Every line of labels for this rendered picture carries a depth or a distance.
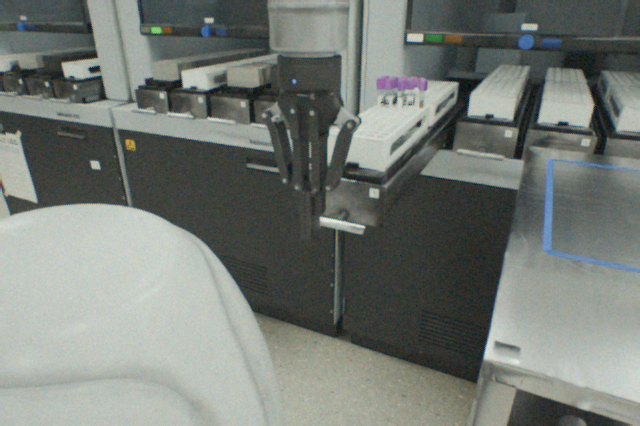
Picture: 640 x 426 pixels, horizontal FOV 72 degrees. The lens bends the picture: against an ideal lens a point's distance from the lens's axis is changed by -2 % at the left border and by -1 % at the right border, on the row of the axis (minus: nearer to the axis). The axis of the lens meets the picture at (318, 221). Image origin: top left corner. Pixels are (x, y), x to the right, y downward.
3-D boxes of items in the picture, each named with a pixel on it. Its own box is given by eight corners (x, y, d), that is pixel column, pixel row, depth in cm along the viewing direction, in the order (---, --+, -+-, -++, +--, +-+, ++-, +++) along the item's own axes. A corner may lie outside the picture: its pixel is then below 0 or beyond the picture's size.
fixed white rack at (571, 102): (540, 103, 123) (545, 80, 120) (581, 107, 119) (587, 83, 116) (536, 128, 99) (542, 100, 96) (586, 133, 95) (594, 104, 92)
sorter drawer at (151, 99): (253, 80, 201) (252, 59, 197) (279, 82, 195) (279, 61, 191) (127, 113, 142) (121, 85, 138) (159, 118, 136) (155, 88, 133)
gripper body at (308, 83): (355, 51, 52) (353, 129, 56) (292, 48, 56) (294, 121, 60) (329, 58, 46) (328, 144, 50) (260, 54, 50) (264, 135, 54)
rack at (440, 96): (419, 102, 123) (421, 79, 121) (456, 106, 119) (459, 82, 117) (385, 126, 99) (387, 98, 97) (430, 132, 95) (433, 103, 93)
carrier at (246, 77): (263, 89, 132) (262, 68, 130) (259, 90, 131) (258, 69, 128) (231, 86, 137) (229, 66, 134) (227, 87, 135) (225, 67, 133)
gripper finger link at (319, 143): (320, 101, 55) (330, 102, 54) (321, 186, 60) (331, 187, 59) (305, 107, 52) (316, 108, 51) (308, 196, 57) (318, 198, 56)
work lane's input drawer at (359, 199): (414, 123, 130) (416, 92, 126) (462, 128, 125) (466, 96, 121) (292, 223, 71) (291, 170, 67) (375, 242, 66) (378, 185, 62)
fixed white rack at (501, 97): (483, 98, 129) (487, 76, 126) (520, 102, 125) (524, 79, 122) (466, 120, 105) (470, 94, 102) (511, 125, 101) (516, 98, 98)
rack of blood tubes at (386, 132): (382, 128, 98) (384, 100, 95) (427, 134, 94) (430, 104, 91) (324, 170, 74) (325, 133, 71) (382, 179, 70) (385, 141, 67)
